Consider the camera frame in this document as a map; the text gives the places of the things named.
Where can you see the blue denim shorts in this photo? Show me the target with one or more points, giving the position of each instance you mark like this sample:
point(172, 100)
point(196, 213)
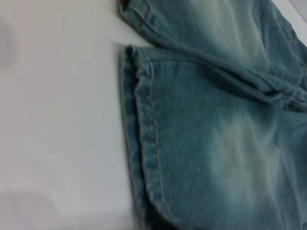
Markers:
point(216, 119)

